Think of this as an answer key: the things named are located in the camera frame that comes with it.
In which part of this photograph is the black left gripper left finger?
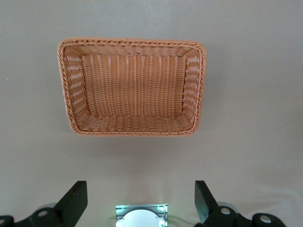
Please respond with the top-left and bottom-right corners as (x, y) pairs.
(26, 181), (89, 227)

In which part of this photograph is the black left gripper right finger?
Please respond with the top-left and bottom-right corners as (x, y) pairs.
(195, 181), (261, 227)

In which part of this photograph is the brown wicker basket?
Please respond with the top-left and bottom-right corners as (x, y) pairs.
(57, 37), (207, 138)

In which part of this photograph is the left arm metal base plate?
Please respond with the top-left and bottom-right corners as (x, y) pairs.
(115, 202), (169, 227)

